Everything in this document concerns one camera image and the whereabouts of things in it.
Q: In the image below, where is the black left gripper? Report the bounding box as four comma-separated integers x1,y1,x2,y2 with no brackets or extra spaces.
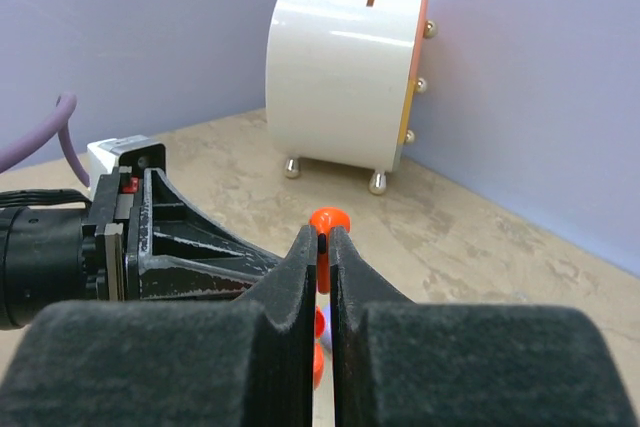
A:
1,168,281,330

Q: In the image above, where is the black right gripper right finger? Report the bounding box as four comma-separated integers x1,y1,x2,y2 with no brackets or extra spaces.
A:
328,227,638,426

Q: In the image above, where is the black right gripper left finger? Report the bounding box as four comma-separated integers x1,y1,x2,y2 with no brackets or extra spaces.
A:
1,226,317,426

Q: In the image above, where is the orange earbud charging case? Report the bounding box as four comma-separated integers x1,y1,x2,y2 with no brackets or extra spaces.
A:
309,207,351,389

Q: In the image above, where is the lilac earbud charging case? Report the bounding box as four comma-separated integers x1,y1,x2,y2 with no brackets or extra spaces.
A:
320,304,332,353

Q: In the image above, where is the white cylindrical box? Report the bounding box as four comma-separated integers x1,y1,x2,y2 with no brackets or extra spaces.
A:
265,0,437,195

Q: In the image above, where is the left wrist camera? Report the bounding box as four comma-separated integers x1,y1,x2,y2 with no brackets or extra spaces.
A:
87,135,166,199

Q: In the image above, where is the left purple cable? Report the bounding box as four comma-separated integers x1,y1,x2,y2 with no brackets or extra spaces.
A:
0,92,92,188

